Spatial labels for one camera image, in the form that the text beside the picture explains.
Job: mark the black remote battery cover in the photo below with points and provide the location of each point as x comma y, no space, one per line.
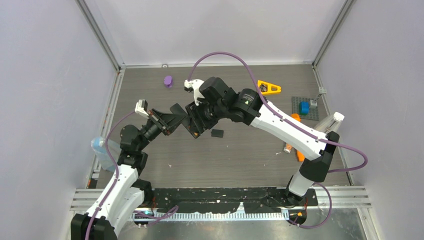
217,133

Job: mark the yellow triangular toy block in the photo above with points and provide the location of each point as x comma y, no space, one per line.
267,88

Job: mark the blue lego brick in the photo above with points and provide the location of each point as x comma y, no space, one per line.
303,108

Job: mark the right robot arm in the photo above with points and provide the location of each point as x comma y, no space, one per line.
215,100

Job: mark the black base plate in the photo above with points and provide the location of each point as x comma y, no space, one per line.
223,204

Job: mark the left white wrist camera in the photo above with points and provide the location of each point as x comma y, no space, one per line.
141,108

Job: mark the purple plastic cap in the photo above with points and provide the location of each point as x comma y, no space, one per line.
168,81

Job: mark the black remote control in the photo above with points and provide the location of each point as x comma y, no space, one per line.
187,121

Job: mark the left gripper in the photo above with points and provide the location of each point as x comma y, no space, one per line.
168,121

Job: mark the grey lego baseplate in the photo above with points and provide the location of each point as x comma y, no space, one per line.
313,113

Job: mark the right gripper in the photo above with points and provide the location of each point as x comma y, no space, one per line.
197,110

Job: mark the grey lego technic beam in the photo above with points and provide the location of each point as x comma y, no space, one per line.
317,98

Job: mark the orange plastic flashlight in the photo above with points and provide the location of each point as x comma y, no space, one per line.
300,157

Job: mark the small ice cream toy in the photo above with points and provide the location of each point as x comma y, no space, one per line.
287,148

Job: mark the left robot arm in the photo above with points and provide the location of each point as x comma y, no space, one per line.
125,191

